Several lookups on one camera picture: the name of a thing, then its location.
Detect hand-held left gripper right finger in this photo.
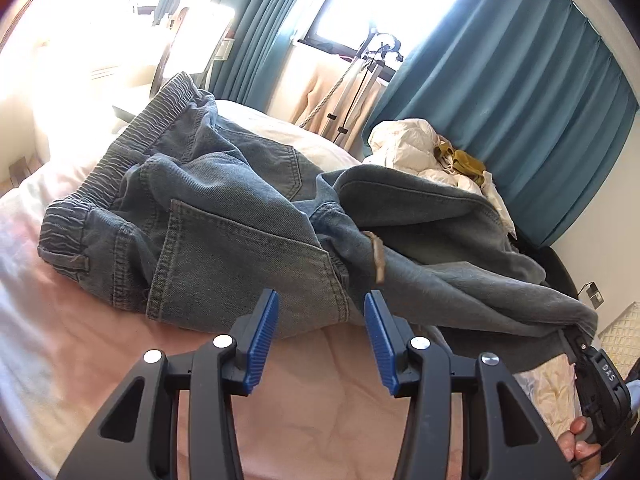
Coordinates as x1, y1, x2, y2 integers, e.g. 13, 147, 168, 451
363, 290, 576, 480

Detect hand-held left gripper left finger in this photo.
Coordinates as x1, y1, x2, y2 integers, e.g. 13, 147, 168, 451
56, 288, 280, 480

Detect blue denim jeans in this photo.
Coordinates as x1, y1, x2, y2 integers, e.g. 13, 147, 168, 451
39, 72, 599, 370

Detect person's right hand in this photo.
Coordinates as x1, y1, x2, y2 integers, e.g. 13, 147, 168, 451
557, 416, 608, 480

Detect white quilted box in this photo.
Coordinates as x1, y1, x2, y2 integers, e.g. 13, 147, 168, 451
598, 301, 640, 372

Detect pink bed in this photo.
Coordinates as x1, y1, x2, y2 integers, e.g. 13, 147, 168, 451
0, 99, 588, 480

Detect olive green garment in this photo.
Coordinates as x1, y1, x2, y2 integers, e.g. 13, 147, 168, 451
433, 141, 487, 187

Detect white puffer jacket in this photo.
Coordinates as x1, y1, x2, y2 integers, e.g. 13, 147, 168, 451
363, 118, 517, 239

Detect garment steamer stand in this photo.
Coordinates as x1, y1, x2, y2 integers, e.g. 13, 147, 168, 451
298, 26, 405, 148

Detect teal curtain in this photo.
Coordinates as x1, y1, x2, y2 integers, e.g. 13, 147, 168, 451
206, 0, 351, 109
361, 0, 640, 248

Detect wooden chair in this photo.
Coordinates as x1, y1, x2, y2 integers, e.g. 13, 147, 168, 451
149, 6, 191, 99

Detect wall power socket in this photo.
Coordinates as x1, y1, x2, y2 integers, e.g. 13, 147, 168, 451
577, 281, 605, 309

